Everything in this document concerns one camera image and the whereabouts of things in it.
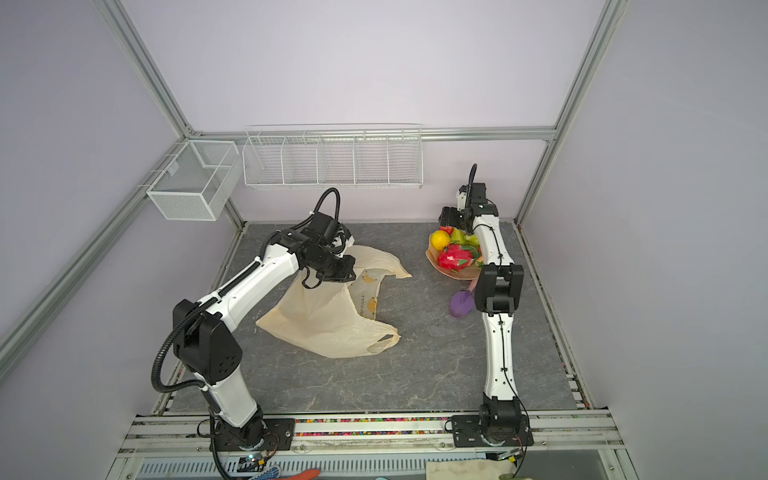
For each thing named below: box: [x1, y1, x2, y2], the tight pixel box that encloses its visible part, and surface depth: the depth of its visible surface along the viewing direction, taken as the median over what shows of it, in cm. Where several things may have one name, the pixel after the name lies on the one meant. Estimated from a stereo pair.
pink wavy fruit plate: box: [426, 232, 481, 281], surface depth 104 cm
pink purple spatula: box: [450, 280, 479, 317], surface depth 98 cm
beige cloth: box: [426, 458, 517, 480], surface depth 70 cm
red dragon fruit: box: [437, 244, 474, 272], surface depth 102 cm
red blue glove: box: [249, 465, 321, 480], surface depth 70 cm
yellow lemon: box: [431, 230, 451, 251], surface depth 107 cm
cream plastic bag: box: [255, 244, 412, 359], surface depth 84 cm
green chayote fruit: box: [450, 227, 480, 246], surface depth 107 cm
